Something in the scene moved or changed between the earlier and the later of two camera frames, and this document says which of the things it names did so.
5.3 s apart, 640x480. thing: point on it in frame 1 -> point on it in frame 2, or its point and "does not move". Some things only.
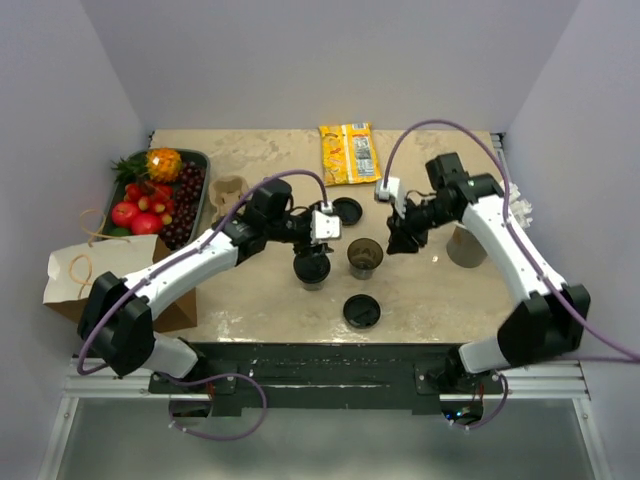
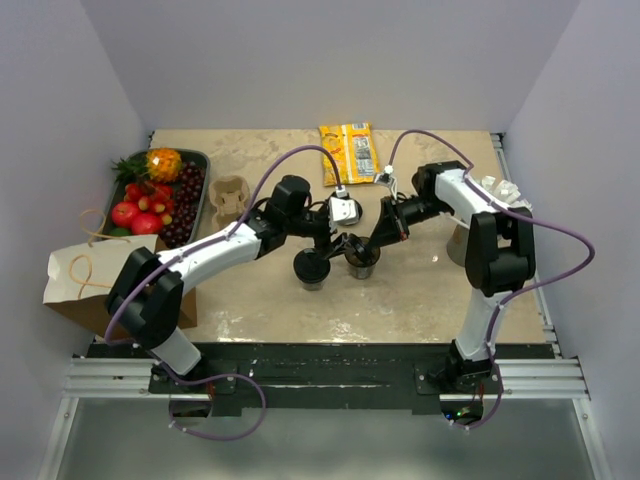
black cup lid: [311, 269] does not move
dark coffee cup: [363, 255] does not move
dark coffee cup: [312, 281] does not move
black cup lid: [361, 311] -> [361, 251]
